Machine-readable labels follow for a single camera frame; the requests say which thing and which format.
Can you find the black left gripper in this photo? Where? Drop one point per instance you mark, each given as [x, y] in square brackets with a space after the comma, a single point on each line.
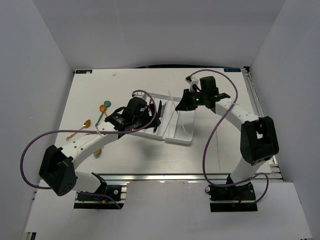
[149, 119]

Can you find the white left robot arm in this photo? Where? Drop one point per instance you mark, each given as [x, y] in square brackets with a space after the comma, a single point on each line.
[59, 165]

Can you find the teal plastic spoon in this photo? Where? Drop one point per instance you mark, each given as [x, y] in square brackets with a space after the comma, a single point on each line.
[106, 103]

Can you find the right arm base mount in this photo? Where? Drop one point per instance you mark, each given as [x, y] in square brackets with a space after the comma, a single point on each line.
[229, 197]

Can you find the aluminium table rail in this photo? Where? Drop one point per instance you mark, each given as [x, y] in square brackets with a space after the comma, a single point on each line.
[175, 177]

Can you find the white divided cutlery tray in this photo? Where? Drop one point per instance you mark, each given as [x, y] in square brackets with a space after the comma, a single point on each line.
[177, 134]

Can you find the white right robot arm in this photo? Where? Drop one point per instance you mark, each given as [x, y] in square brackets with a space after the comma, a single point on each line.
[258, 138]

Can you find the white chopstick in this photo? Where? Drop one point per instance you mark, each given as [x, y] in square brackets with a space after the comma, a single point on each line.
[178, 114]

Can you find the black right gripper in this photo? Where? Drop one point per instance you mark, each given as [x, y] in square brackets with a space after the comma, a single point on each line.
[185, 104]

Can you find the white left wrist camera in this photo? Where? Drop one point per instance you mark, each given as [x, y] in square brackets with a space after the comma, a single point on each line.
[139, 94]

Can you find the orange plastic spoon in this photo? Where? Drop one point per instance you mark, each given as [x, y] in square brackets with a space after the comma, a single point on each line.
[103, 109]

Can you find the gold metal spoon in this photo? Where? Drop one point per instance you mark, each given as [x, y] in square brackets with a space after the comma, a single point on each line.
[86, 125]

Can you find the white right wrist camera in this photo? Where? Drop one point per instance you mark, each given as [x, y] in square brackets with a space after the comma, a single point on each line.
[193, 83]

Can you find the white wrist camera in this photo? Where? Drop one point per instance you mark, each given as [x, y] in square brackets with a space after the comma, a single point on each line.
[139, 94]
[193, 83]

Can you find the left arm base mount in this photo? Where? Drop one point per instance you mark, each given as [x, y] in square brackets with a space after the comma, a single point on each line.
[105, 195]

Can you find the black knife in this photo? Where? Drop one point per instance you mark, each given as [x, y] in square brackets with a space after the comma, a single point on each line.
[157, 120]

